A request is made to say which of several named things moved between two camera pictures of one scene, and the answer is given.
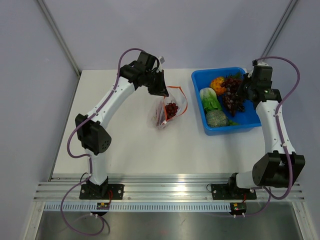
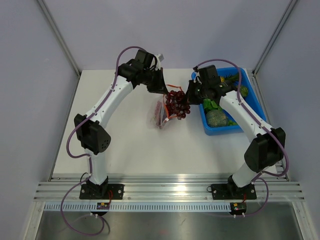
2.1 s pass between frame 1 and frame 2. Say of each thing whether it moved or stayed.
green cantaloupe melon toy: stayed
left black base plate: stayed
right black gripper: moved
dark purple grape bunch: moved
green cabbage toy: stayed
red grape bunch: moved
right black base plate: stayed
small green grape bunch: stayed
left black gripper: stayed
